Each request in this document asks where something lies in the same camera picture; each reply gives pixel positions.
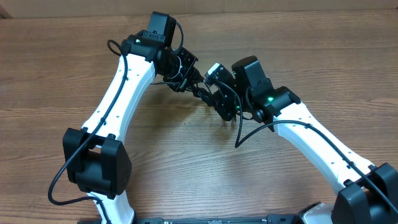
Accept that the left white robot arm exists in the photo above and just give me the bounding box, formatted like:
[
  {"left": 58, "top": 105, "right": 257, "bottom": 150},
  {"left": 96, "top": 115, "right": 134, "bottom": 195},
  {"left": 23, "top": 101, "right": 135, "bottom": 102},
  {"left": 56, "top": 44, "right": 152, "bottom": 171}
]
[{"left": 62, "top": 12, "right": 198, "bottom": 223}]

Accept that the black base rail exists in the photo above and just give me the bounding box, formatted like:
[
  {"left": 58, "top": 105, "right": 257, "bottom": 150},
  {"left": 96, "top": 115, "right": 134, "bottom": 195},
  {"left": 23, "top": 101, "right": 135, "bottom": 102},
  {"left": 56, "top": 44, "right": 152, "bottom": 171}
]
[{"left": 77, "top": 202, "right": 335, "bottom": 224}]

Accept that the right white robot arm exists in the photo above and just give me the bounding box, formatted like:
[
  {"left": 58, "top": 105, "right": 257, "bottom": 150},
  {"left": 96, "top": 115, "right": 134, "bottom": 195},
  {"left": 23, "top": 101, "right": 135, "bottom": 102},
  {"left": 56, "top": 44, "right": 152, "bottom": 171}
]
[{"left": 205, "top": 55, "right": 397, "bottom": 223}]

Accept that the black usb cable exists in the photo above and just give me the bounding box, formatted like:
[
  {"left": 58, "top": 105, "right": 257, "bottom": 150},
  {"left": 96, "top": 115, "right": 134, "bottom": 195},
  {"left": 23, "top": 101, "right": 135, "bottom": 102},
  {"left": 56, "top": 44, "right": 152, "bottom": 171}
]
[{"left": 152, "top": 70, "right": 218, "bottom": 103}]

